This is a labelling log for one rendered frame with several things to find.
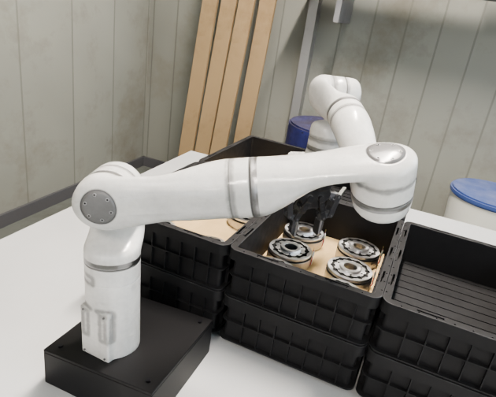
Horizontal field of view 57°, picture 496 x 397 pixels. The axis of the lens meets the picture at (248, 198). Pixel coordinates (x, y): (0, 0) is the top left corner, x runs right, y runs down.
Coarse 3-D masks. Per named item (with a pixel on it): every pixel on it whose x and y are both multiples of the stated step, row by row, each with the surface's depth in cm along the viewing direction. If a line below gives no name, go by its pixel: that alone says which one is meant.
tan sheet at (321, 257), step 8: (328, 240) 119; (336, 240) 120; (320, 248) 114; (328, 248) 115; (320, 256) 111; (328, 256) 111; (312, 264) 107; (320, 264) 107; (312, 272) 103; (320, 272) 104; (376, 272) 107
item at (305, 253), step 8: (272, 240) 108; (280, 240) 109; (288, 240) 110; (296, 240) 110; (272, 248) 104; (280, 248) 105; (304, 248) 107; (280, 256) 102; (288, 256) 103; (296, 256) 103; (304, 256) 103
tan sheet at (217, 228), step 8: (176, 224) 116; (184, 224) 116; (192, 224) 117; (200, 224) 117; (208, 224) 118; (216, 224) 119; (224, 224) 119; (200, 232) 113; (208, 232) 114; (216, 232) 115; (224, 232) 115; (232, 232) 116; (224, 240) 111
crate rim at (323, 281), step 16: (352, 208) 116; (256, 224) 99; (400, 224) 110; (240, 240) 92; (240, 256) 88; (256, 256) 87; (272, 272) 86; (288, 272) 85; (304, 272) 84; (384, 272) 88; (320, 288) 83; (336, 288) 82; (352, 288) 81; (384, 288) 83; (368, 304) 80
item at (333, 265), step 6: (336, 258) 104; (342, 258) 105; (348, 258) 105; (354, 258) 105; (330, 264) 101; (336, 264) 102; (360, 264) 103; (330, 270) 99; (336, 270) 100; (366, 270) 102; (336, 276) 98; (342, 276) 97; (348, 276) 98; (354, 276) 98; (360, 276) 98; (366, 276) 99; (354, 282) 97; (360, 282) 97
